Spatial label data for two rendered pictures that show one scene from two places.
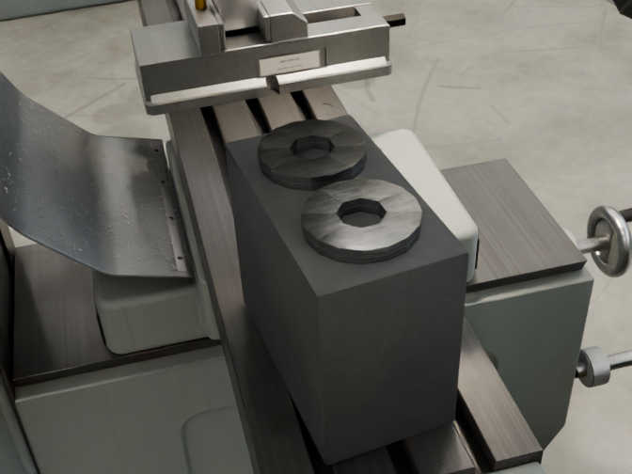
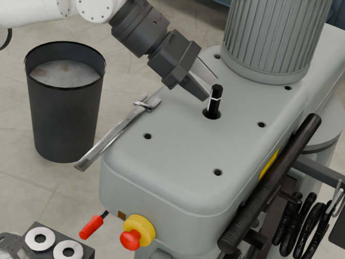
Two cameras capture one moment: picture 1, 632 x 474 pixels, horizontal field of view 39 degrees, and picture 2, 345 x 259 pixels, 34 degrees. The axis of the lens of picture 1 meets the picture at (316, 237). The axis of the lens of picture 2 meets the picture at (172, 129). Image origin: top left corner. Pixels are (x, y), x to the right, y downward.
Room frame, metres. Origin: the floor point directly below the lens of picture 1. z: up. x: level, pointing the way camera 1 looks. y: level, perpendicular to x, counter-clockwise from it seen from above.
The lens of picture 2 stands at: (1.45, -0.68, 2.57)
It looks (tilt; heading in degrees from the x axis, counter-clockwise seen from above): 40 degrees down; 128
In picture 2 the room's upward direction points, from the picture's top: 10 degrees clockwise
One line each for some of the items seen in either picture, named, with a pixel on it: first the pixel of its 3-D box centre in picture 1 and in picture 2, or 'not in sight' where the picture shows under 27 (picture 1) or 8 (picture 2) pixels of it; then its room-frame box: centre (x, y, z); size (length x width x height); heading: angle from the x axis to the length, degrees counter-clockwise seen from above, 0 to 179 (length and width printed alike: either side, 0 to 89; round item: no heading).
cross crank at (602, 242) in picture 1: (588, 245); not in sight; (1.08, -0.43, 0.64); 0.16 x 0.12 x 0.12; 103
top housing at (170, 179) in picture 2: not in sight; (208, 139); (0.97, 0.07, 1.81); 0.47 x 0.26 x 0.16; 103
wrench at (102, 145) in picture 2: not in sight; (118, 129); (0.90, -0.12, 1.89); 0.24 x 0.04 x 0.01; 105
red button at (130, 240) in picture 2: not in sight; (131, 238); (1.03, -0.19, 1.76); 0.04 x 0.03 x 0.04; 13
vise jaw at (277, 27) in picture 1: (275, 8); not in sight; (1.16, 0.04, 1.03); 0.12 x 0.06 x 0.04; 14
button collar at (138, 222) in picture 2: not in sight; (139, 230); (1.02, -0.17, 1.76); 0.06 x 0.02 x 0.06; 13
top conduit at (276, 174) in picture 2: not in sight; (274, 173); (1.11, 0.12, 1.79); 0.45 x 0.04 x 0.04; 103
